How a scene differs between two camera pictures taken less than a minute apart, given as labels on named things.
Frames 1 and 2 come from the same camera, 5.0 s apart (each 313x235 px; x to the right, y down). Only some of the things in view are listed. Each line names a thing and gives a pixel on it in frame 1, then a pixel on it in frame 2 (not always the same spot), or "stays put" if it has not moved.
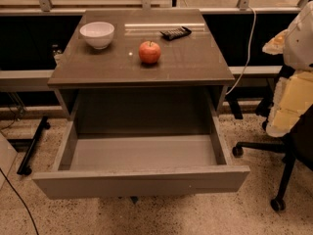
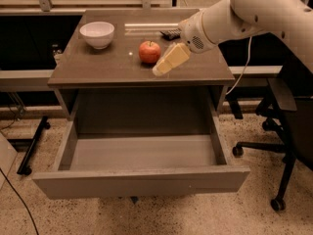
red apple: x=149 y=52 stays put
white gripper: x=300 y=44 -> x=192 y=34
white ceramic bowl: x=98 y=33 stays put
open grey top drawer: x=140 y=156 stays put
